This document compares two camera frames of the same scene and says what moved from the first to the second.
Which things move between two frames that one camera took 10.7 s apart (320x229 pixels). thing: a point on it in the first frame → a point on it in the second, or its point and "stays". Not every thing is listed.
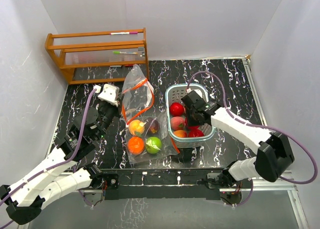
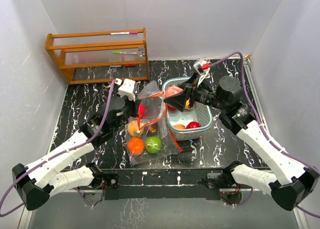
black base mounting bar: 156,184 stays
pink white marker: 123,33 stays
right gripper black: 190,121 → 178,100
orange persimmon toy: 135,145 stays
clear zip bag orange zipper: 148,134 stays
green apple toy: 153,145 stays
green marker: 119,52 stays
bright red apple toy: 176,109 → 141,109
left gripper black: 118,111 → 135,104
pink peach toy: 177,123 → 172,90
